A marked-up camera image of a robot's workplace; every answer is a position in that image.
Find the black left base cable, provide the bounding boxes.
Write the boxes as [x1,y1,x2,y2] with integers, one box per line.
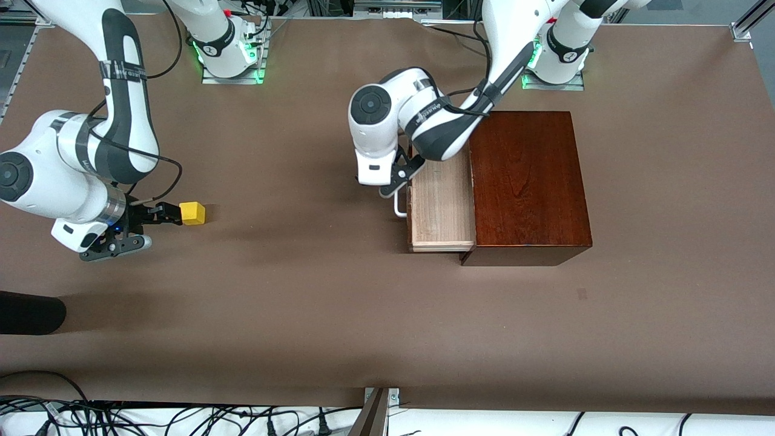
[424,21,488,46]

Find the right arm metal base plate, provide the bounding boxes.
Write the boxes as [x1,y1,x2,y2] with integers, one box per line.
[202,24,267,85]

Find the black looping cable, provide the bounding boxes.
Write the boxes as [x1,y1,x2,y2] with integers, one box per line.
[145,0,184,79]

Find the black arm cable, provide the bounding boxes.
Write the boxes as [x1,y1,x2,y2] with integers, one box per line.
[88,100,184,205]
[436,24,492,116]

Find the silver strip device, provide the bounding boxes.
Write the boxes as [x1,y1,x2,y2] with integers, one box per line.
[353,0,443,18]

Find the tangled black cables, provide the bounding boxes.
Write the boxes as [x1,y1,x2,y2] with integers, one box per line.
[0,397,364,436]

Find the aluminium corner profile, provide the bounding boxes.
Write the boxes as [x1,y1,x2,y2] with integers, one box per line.
[731,0,775,42]

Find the metal bracket plate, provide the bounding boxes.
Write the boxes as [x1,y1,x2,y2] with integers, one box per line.
[363,388,400,408]

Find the black cylinder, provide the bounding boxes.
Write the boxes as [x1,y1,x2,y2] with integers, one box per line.
[0,291,67,335]

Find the dark metal post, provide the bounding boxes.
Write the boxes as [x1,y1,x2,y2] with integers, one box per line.
[348,388,389,436]

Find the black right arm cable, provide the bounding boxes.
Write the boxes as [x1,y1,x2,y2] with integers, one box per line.
[88,100,184,205]

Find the aluminium table edge rail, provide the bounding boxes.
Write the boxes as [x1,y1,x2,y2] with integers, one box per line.
[0,12,55,125]

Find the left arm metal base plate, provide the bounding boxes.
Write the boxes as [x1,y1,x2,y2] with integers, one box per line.
[522,61,585,91]

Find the right base cable bundle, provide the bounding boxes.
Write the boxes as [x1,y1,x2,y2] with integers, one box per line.
[221,0,291,46]

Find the dark brown wooden cabinet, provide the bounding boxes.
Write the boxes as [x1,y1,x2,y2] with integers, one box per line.
[460,111,593,267]

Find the black arcing cable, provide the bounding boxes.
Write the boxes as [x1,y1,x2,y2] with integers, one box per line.
[0,370,91,403]

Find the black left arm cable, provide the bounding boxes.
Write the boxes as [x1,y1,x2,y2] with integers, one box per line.
[436,24,492,116]

